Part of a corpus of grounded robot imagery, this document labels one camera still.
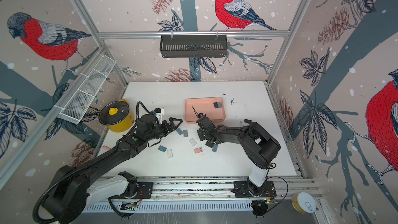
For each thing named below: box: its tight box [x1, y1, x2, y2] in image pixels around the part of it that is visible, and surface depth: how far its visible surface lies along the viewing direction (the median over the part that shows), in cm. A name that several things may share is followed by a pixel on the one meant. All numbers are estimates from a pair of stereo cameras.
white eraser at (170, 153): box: [166, 148, 174, 159], surface depth 87 cm
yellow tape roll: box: [291, 191, 317, 215], surface depth 68 cm
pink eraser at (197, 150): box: [193, 147, 203, 154], surface depth 88 cm
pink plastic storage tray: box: [184, 96, 226, 122], surface depth 109 cm
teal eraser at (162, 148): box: [157, 145, 167, 153], surface depth 89 cm
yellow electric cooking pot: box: [98, 99, 135, 133], surface depth 93 cm
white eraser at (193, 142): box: [188, 137, 198, 147], surface depth 92 cm
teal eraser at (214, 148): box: [211, 144, 219, 153], surface depth 90 cm
